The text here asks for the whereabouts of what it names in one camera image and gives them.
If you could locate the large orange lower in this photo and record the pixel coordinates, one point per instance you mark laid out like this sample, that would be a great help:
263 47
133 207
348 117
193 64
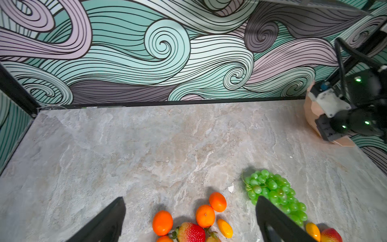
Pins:
165 239

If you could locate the small orange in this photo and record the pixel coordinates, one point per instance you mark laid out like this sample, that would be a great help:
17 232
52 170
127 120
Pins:
205 216
217 202

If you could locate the pink fruit bowl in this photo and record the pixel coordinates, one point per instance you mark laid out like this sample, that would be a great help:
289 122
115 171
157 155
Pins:
345 141

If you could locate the yellow mango top right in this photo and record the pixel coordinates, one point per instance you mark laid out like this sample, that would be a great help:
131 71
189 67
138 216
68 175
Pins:
225 228

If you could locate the small orange right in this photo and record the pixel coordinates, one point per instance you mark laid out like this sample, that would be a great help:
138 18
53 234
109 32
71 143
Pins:
217 202

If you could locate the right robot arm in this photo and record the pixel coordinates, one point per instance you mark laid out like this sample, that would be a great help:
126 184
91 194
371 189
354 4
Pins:
356 100

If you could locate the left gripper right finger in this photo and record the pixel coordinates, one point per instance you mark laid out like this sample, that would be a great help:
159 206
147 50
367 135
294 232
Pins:
276 226

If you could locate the large orange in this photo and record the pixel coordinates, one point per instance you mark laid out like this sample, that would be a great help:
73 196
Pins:
165 239
162 223

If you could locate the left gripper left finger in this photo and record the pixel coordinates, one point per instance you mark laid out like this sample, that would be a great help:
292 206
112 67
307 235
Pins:
106 226

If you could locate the strawberry middle left cluster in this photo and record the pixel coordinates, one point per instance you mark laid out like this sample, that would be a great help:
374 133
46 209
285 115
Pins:
213 237

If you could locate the small orange left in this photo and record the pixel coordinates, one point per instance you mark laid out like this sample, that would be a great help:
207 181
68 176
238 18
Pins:
205 216

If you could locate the yellow mango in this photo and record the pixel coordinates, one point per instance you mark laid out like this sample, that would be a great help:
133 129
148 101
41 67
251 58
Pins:
313 231
225 228

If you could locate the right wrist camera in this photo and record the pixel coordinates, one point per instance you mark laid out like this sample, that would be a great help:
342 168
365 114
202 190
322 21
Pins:
327 103

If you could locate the strawberry upper left cluster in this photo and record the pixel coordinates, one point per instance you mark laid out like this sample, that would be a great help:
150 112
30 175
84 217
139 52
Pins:
189 232

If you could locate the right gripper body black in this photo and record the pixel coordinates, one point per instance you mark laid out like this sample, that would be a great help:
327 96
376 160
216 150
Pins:
325 129

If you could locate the large orange upper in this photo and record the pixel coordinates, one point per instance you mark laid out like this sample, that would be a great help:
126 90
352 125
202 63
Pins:
162 223

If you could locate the green grape bunch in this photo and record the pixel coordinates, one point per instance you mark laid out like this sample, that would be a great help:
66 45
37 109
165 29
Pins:
276 189

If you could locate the strawberry cluster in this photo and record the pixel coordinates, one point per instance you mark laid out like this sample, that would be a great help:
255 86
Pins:
213 237
189 232

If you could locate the yellow mango right upper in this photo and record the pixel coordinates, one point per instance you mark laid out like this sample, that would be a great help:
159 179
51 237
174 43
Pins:
313 231

